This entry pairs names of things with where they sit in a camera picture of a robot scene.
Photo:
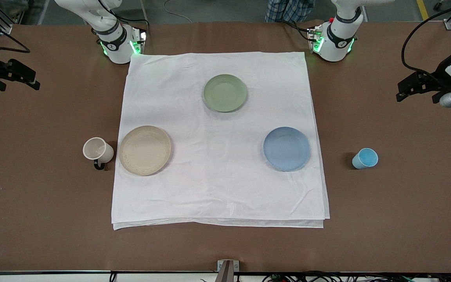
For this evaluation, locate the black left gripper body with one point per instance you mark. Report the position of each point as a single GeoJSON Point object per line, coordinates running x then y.
{"type": "Point", "coordinates": [441, 73]}

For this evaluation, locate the blue cup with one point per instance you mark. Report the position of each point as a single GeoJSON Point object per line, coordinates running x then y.
{"type": "Point", "coordinates": [365, 158]}

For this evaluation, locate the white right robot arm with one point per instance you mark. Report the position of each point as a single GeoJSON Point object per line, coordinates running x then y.
{"type": "Point", "coordinates": [118, 47]}

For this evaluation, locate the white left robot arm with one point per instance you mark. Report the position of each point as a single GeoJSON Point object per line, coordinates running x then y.
{"type": "Point", "coordinates": [337, 43]}

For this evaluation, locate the blue plate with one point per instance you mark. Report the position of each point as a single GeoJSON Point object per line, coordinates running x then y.
{"type": "Point", "coordinates": [287, 149]}

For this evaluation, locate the beige gray plate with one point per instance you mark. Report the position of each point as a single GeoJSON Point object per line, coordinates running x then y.
{"type": "Point", "coordinates": [145, 150]}

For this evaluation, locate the green plate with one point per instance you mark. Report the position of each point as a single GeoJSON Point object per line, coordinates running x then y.
{"type": "Point", "coordinates": [225, 93]}

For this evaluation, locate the person in plaid trousers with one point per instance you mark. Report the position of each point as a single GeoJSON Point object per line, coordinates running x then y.
{"type": "Point", "coordinates": [288, 9]}

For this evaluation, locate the white cloth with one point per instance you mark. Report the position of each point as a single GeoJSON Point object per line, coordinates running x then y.
{"type": "Point", "coordinates": [217, 176]}

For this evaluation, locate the metal table edge bracket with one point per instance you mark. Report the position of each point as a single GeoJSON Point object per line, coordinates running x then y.
{"type": "Point", "coordinates": [227, 270]}

